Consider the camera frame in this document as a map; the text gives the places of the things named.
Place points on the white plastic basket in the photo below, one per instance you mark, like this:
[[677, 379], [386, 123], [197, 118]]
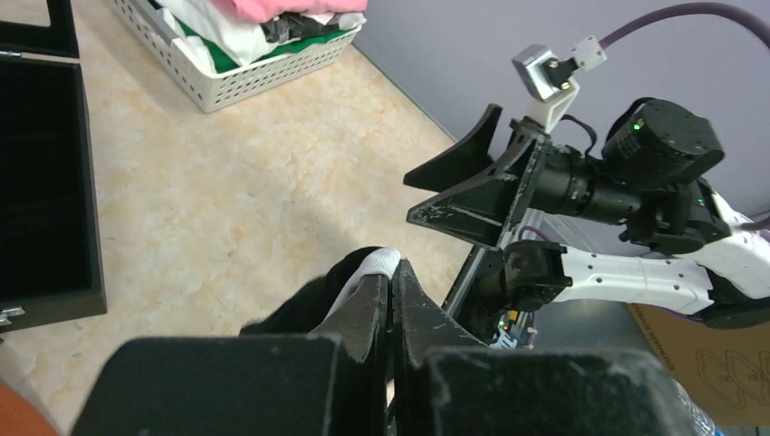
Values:
[[208, 89]]

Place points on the black underwear white trim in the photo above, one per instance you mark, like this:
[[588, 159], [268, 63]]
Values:
[[325, 294]]

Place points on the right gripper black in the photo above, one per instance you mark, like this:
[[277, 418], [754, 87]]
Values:
[[533, 173]]

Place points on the brown cardboard box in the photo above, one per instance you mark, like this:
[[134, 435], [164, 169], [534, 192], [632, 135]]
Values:
[[725, 372]]

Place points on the pink folded cloth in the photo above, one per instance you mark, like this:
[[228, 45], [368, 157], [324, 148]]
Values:
[[262, 11]]

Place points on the white cloths in basket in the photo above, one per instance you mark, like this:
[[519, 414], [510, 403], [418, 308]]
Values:
[[220, 39]]

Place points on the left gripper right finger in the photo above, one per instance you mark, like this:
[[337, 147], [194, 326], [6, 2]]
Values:
[[449, 383]]

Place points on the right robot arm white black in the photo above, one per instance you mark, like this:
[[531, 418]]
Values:
[[710, 263]]

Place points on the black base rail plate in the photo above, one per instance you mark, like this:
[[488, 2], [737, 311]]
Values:
[[477, 303]]

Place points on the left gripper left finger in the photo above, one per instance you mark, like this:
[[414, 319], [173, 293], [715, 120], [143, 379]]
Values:
[[331, 381]]

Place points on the orange underwear cream waistband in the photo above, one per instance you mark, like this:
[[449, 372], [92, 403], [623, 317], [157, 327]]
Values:
[[20, 418]]

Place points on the black display case glass lid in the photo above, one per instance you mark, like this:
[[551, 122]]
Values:
[[51, 262]]

